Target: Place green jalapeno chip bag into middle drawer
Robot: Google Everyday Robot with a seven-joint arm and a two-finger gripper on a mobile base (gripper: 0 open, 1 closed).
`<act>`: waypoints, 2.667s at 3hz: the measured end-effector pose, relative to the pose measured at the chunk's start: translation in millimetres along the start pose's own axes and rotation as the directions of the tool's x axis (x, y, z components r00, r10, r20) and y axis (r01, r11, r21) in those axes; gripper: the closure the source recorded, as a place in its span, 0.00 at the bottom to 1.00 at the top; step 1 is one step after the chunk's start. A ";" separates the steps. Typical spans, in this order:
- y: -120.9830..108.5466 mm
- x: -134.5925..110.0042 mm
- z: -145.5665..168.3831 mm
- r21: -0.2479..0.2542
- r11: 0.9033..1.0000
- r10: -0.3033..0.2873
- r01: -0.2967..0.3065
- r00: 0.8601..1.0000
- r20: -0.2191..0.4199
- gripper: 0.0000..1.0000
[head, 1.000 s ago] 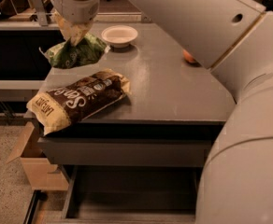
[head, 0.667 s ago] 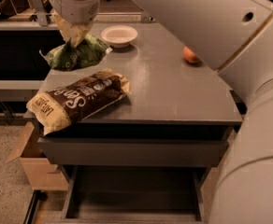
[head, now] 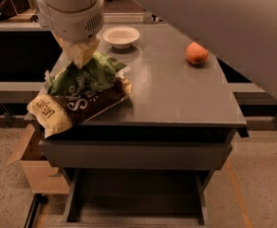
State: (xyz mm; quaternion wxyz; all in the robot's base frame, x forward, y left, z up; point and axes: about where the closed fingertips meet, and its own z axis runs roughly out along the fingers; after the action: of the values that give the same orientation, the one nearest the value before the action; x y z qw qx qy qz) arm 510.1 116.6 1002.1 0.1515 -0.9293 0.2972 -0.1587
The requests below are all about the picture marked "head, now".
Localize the cardboard box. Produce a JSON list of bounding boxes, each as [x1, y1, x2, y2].
[[7, 124, 70, 194]]

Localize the green jalapeno chip bag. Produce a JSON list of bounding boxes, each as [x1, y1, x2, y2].
[[47, 51, 126, 97]]

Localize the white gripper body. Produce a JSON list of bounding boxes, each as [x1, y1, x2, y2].
[[35, 0, 103, 42]]

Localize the open middle drawer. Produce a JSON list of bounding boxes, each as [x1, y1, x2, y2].
[[63, 169, 210, 228]]

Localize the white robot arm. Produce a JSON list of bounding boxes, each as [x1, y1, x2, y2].
[[36, 0, 277, 100]]

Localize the brown yellow chip bag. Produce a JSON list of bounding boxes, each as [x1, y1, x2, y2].
[[28, 77, 132, 138]]

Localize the orange fruit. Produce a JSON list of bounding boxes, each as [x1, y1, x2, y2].
[[186, 43, 209, 65]]

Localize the grey drawer cabinet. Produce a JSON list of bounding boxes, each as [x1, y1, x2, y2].
[[24, 23, 250, 228]]

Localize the white bowl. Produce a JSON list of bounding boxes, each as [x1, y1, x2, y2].
[[102, 26, 140, 49]]

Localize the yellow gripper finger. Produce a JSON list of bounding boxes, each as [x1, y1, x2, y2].
[[62, 36, 100, 69], [51, 30, 63, 48]]

